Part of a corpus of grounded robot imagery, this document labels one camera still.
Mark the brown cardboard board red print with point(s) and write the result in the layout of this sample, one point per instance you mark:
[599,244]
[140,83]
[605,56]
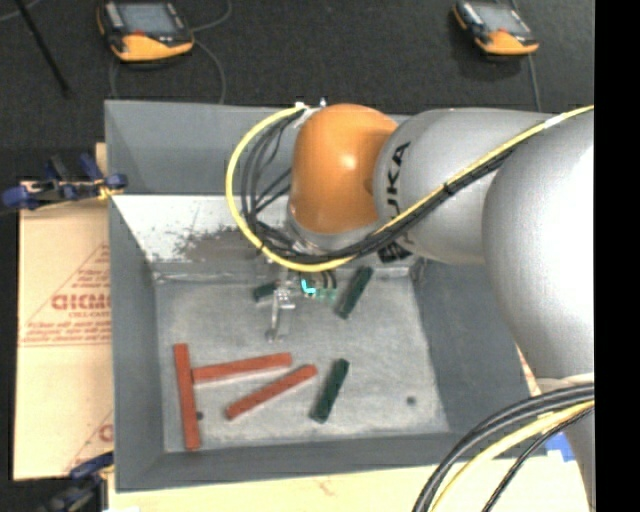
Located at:
[60,380]

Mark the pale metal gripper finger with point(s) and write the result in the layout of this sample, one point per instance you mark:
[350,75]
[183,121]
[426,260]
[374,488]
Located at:
[287,303]
[273,320]

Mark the grey metal bin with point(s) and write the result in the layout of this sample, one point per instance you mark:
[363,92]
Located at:
[350,340]

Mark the dark green flat block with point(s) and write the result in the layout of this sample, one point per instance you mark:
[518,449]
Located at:
[329,391]
[353,293]
[262,291]

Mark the red-brown flat block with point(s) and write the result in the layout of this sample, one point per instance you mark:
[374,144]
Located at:
[240,366]
[270,391]
[186,400]

